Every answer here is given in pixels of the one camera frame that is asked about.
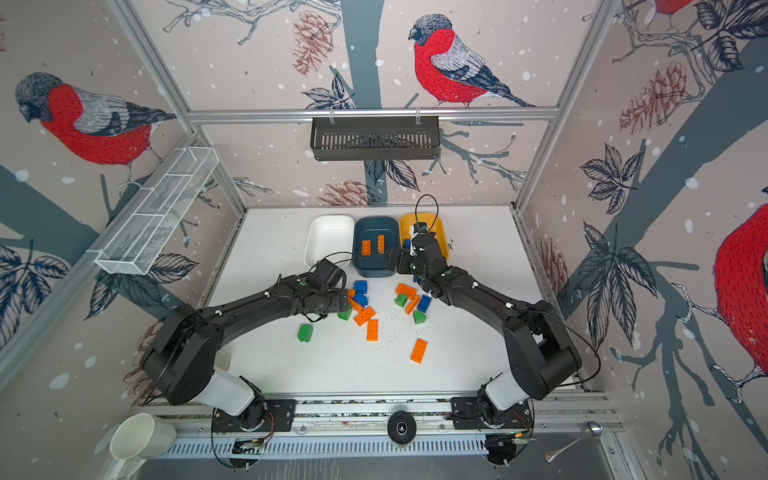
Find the green lego brick lone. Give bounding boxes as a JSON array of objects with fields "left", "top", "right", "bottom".
[{"left": 297, "top": 323, "right": 313, "bottom": 343}]

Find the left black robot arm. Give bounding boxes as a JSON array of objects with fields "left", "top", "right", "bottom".
[{"left": 140, "top": 259, "right": 349, "bottom": 417}]

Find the blue lego brick center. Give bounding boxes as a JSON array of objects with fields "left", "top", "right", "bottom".
[{"left": 353, "top": 291, "right": 369, "bottom": 308}]

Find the white ceramic mug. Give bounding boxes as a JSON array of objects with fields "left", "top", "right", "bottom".
[{"left": 109, "top": 413, "right": 177, "bottom": 461}]

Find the yellow plastic bin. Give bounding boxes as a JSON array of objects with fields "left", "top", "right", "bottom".
[{"left": 399, "top": 213, "right": 450, "bottom": 259}]

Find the orange lego brick tilted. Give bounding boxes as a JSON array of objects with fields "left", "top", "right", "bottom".
[{"left": 354, "top": 306, "right": 375, "bottom": 326}]

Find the black round knob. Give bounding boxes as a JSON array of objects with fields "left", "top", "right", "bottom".
[{"left": 387, "top": 410, "right": 417, "bottom": 446}]

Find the dark teal plastic bin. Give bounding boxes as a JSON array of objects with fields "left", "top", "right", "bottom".
[{"left": 352, "top": 216, "right": 400, "bottom": 278}]

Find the orange lego brick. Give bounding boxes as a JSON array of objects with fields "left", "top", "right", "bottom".
[
  {"left": 396, "top": 283, "right": 418, "bottom": 297},
  {"left": 354, "top": 306, "right": 375, "bottom": 326},
  {"left": 366, "top": 319, "right": 379, "bottom": 342}
]

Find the orange lego brick lone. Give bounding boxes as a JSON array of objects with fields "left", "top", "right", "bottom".
[{"left": 410, "top": 338, "right": 428, "bottom": 364}]

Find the metal spoon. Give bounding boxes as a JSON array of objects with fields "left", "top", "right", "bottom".
[{"left": 544, "top": 421, "right": 603, "bottom": 463}]

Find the green lego brick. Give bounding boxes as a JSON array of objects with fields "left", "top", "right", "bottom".
[
  {"left": 337, "top": 307, "right": 353, "bottom": 321},
  {"left": 412, "top": 310, "right": 427, "bottom": 324}
]

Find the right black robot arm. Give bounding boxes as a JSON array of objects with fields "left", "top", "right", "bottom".
[{"left": 386, "top": 232, "right": 583, "bottom": 411}]

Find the white mesh wall shelf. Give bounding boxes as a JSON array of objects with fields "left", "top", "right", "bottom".
[{"left": 95, "top": 146, "right": 219, "bottom": 275}]

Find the black wire wall basket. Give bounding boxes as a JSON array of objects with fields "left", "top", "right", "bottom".
[{"left": 310, "top": 116, "right": 441, "bottom": 161}]

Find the white plastic bin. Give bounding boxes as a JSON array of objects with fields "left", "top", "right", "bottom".
[{"left": 304, "top": 215, "right": 355, "bottom": 267}]

